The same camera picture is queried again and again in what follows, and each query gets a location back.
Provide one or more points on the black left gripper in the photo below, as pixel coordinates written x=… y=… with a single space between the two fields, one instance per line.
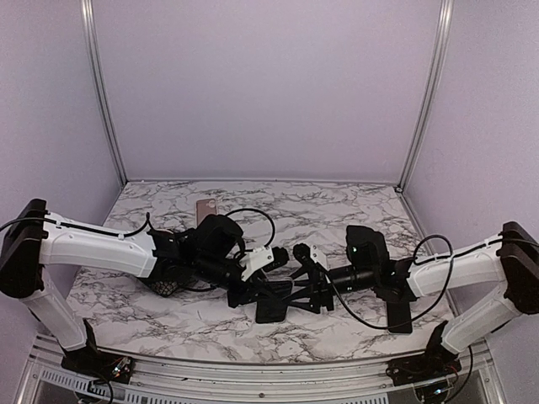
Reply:
x=246 y=295

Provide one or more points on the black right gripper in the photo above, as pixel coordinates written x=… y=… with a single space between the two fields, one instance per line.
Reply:
x=319 y=294

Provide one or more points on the black smartphone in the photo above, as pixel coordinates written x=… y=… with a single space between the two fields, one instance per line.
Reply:
x=399 y=317
x=272 y=310

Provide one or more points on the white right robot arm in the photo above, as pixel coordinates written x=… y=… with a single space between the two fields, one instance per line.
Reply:
x=509 y=259

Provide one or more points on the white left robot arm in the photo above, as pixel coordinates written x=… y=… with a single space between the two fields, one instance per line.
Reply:
x=165 y=261

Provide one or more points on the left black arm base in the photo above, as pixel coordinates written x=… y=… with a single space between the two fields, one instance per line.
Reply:
x=90 y=360

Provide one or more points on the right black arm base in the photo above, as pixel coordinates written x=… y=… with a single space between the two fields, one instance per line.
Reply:
x=436 y=361

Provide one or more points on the pink phone case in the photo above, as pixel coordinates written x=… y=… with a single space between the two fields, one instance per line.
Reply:
x=203 y=208

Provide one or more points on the black square patterned plate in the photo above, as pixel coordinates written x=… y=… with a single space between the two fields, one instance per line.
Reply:
x=166 y=288

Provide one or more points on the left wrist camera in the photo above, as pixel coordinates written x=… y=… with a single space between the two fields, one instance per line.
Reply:
x=263 y=259

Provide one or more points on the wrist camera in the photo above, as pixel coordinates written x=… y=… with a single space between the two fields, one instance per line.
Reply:
x=263 y=259
x=310 y=256

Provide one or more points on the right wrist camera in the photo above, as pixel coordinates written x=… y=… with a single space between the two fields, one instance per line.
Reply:
x=310 y=256

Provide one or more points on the front aluminium rail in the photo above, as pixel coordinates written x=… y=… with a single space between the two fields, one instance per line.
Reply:
x=166 y=380

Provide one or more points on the right aluminium frame post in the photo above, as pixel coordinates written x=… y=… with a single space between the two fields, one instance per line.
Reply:
x=442 y=36

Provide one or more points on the aluminium frame post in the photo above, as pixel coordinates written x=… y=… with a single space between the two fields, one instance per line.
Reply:
x=92 y=44
x=442 y=36

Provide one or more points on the left aluminium frame post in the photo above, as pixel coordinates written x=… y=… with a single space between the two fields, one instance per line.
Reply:
x=92 y=44

